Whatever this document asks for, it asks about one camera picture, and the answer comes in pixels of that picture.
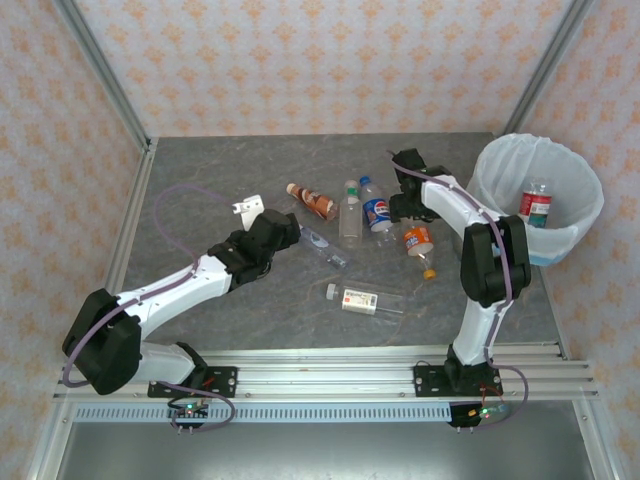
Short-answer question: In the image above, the clear bottle with white label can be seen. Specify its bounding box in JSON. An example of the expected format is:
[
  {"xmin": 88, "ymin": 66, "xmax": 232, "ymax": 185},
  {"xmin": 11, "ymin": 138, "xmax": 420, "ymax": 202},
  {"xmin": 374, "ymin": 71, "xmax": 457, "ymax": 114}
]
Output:
[{"xmin": 325, "ymin": 282, "xmax": 405, "ymax": 317}]

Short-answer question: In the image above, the brown label plastic bottle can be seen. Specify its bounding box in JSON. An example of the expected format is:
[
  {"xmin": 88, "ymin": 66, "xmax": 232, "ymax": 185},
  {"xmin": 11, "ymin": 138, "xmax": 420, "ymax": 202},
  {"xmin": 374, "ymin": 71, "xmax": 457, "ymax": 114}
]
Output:
[{"xmin": 285, "ymin": 182, "xmax": 340, "ymax": 222}]

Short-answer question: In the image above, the grey metal bottom panel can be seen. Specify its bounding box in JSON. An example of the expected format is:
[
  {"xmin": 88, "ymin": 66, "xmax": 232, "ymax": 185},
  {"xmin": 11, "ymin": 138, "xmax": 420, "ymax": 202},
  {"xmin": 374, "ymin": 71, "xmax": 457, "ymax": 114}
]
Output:
[{"xmin": 54, "ymin": 422, "xmax": 596, "ymax": 480}]

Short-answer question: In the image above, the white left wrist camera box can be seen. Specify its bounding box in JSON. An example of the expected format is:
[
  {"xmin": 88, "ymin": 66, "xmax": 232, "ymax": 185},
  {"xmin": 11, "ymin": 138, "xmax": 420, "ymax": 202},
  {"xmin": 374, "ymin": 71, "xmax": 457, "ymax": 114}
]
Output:
[{"xmin": 231, "ymin": 194, "xmax": 265, "ymax": 226}]

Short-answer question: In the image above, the white slotted cable duct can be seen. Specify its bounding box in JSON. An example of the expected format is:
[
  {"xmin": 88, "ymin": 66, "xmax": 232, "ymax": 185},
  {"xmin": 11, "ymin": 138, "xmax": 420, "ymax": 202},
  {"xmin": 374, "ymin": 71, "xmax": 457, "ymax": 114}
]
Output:
[{"xmin": 73, "ymin": 403, "xmax": 454, "ymax": 424}]

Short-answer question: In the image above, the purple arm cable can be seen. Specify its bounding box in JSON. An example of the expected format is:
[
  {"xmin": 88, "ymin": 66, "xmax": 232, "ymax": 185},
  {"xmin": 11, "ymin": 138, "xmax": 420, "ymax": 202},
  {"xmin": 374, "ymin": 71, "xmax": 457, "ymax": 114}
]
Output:
[
  {"xmin": 62, "ymin": 183, "xmax": 241, "ymax": 434},
  {"xmin": 384, "ymin": 149, "xmax": 530, "ymax": 431}
]

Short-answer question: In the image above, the clear bottle with blue label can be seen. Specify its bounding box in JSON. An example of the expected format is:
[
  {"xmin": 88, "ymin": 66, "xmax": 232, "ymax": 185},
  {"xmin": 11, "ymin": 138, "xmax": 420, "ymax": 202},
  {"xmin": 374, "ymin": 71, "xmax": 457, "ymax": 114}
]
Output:
[{"xmin": 298, "ymin": 224, "xmax": 351, "ymax": 271}]

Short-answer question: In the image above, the clear bottle with red label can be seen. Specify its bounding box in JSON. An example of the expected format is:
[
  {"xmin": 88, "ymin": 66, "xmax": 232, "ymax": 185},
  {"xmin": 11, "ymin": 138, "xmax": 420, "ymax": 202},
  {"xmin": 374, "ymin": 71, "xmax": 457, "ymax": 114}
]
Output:
[{"xmin": 517, "ymin": 177, "xmax": 554, "ymax": 230}]

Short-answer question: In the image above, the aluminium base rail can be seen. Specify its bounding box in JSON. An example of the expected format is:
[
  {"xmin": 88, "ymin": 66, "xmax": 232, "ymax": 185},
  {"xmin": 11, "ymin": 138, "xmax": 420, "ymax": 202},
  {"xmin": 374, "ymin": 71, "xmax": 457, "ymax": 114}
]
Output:
[{"xmin": 52, "ymin": 342, "xmax": 599, "ymax": 401}]

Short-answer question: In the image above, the aluminium frame post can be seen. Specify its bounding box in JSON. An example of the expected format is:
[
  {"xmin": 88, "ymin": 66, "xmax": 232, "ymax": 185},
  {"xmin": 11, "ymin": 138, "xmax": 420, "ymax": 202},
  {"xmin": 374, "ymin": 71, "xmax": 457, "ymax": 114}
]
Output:
[
  {"xmin": 499, "ymin": 0, "xmax": 596, "ymax": 141},
  {"xmin": 52, "ymin": 0, "xmax": 154, "ymax": 154}
]

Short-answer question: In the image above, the white trash bin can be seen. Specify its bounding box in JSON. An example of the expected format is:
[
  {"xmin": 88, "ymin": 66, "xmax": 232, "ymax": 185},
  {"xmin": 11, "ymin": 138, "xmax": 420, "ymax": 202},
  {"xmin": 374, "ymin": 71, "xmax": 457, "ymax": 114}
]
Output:
[{"xmin": 472, "ymin": 132, "xmax": 605, "ymax": 267}]

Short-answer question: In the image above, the orange label plastic bottle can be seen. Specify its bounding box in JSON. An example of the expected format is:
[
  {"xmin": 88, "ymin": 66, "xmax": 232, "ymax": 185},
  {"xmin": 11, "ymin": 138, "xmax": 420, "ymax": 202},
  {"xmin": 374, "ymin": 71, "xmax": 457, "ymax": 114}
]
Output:
[{"xmin": 402, "ymin": 224, "xmax": 438, "ymax": 281}]

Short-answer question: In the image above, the clear bottle with green cap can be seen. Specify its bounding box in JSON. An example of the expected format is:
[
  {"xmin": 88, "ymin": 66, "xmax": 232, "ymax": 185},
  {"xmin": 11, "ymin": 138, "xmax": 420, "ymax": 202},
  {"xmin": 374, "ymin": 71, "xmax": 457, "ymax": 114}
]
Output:
[{"xmin": 338, "ymin": 179, "xmax": 364, "ymax": 250}]

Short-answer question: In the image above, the aluminium lower frame strut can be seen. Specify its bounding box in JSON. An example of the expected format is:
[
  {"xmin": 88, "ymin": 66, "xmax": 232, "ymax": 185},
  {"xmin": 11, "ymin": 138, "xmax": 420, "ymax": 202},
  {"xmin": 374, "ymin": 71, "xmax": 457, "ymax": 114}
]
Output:
[
  {"xmin": 27, "ymin": 399, "xmax": 76, "ymax": 480},
  {"xmin": 573, "ymin": 399, "xmax": 617, "ymax": 480}
]

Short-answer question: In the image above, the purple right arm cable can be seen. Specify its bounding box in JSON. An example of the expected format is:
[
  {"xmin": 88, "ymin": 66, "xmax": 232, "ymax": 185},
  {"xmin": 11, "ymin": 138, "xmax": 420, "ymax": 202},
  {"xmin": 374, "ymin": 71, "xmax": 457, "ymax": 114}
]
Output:
[{"xmin": 384, "ymin": 149, "xmax": 530, "ymax": 431}]

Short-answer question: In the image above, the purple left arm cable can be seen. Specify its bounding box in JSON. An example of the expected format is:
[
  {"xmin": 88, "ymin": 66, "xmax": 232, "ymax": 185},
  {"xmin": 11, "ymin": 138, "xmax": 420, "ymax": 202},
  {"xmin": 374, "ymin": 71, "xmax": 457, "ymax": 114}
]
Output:
[{"xmin": 62, "ymin": 183, "xmax": 241, "ymax": 434}]

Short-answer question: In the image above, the aluminium table side rail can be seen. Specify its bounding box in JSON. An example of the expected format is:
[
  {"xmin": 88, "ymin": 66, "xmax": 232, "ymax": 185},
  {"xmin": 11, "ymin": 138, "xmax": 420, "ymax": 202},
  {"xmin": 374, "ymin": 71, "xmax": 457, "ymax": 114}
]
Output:
[
  {"xmin": 539, "ymin": 269, "xmax": 572, "ymax": 362},
  {"xmin": 102, "ymin": 138, "xmax": 159, "ymax": 294}
]

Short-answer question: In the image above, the blue label cola bottle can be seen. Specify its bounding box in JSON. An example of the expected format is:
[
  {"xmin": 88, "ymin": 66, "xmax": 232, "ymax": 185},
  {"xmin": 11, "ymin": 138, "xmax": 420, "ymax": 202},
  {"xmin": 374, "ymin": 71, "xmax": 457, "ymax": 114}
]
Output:
[{"xmin": 358, "ymin": 175, "xmax": 399, "ymax": 241}]

